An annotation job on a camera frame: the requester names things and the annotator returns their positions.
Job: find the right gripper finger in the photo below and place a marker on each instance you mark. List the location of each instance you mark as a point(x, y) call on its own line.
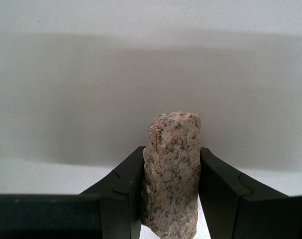
point(116, 199)
point(228, 199)

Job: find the pinkish speckled granite rock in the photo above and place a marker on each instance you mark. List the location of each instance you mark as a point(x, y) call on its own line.
point(170, 174)

